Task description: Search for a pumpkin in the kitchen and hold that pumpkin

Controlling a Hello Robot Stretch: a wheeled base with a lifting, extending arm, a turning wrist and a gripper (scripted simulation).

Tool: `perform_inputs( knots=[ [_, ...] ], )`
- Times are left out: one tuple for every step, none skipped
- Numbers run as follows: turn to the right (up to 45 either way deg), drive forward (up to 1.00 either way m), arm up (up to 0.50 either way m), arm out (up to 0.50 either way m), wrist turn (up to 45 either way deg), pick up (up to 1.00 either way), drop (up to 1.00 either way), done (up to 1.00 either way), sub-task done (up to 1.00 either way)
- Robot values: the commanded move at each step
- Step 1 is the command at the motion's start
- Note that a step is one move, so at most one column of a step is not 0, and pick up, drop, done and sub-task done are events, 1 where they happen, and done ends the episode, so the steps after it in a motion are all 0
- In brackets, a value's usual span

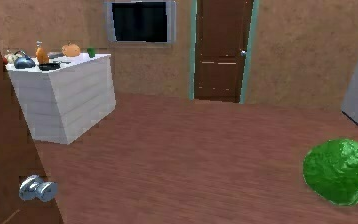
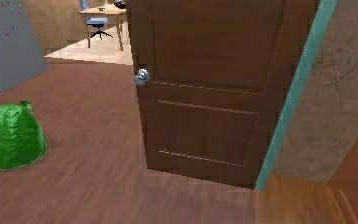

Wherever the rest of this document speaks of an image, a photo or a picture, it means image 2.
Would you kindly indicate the silver round door knob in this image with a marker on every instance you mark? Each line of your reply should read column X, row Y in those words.
column 142, row 77

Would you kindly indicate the brown wooden room door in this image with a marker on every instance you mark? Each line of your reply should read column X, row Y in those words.
column 207, row 66

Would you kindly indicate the blue office chair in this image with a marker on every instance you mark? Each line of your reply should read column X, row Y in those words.
column 97, row 21

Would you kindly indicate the black object on desk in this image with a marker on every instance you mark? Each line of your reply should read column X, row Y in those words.
column 119, row 4

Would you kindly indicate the light wooden desk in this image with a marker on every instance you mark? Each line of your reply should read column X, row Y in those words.
column 103, row 11

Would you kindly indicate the green garbage bag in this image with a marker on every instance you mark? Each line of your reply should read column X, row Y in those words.
column 13, row 136

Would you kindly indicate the grey fridge with magnets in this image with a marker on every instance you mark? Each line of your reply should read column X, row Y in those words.
column 10, row 43

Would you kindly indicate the teal door frame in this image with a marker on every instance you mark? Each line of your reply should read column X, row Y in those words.
column 297, row 90

